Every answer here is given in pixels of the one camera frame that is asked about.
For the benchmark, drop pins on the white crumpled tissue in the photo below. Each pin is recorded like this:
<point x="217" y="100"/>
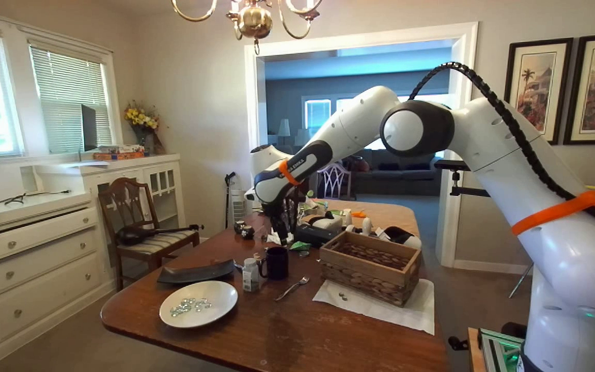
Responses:
<point x="271" y="238"/>

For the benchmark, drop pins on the black clamp mount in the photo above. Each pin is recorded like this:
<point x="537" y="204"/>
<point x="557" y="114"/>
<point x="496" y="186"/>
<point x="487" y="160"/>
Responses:
<point x="459" y="182"/>

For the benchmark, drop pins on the brass chandelier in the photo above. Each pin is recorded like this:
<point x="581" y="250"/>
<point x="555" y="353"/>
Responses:
<point x="252" y="17"/>

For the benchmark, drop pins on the dark rectangular tray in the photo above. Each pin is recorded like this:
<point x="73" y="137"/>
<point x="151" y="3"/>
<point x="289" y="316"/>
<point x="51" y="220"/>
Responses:
<point x="194" y="273"/>

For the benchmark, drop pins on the purple ornate chair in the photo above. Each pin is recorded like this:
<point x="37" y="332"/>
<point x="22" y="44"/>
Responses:
<point x="336" y="182"/>

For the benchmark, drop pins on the white placemat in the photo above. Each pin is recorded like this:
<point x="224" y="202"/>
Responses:
<point x="407" y="312"/>

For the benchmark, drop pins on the black cup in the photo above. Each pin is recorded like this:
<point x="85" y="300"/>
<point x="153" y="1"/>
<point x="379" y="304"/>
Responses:
<point x="277" y="264"/>

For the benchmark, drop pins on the white glass-door cabinet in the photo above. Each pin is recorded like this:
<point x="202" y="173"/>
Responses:
<point x="164" y="182"/>

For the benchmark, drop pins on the dark sofa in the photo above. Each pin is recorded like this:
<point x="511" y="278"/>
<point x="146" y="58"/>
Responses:
<point x="402" y="175"/>

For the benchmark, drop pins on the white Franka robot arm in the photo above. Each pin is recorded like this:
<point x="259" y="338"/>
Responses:
<point x="505" y="145"/>

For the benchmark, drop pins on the green aluminium robot mount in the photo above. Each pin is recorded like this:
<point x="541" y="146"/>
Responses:
<point x="500" y="348"/>

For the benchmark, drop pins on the dark wooden chair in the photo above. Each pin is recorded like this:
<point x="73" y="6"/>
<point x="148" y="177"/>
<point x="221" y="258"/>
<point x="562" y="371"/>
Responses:
<point x="132" y="227"/>

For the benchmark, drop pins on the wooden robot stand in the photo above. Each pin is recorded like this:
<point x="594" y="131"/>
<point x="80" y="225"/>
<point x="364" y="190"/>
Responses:
<point x="476" y="353"/>

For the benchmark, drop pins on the silver fork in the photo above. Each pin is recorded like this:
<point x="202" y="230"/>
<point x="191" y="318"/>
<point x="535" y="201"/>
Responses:
<point x="293" y="287"/>

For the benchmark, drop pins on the long black box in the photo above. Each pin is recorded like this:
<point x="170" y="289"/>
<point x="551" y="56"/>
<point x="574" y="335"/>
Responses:
<point x="318" y="230"/>

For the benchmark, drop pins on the woven wooden basket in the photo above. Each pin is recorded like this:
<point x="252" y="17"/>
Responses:
<point x="370" y="271"/>

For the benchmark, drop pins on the white VR headset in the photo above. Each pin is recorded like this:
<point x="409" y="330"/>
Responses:
<point x="413" y="243"/>

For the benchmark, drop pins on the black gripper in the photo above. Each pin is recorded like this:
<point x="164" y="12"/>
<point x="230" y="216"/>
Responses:
<point x="288" y="208"/>

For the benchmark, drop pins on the yellow flower bouquet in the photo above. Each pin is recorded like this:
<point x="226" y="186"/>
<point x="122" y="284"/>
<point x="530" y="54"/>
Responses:
<point x="141" y="118"/>

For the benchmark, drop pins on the white patterned plate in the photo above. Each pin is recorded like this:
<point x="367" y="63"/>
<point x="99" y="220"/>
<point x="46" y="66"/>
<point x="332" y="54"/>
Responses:
<point x="197" y="304"/>

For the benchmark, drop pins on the small green item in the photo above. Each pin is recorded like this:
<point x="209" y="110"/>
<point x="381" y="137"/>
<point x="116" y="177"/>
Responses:
<point x="301" y="244"/>

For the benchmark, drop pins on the dark flat monitor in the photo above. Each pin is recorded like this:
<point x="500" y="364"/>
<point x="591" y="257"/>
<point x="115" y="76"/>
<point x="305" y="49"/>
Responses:
<point x="90" y="127"/>

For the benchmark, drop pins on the white drawer sideboard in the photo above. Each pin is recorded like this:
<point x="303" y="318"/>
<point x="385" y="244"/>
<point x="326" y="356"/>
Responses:
<point x="36" y="276"/>

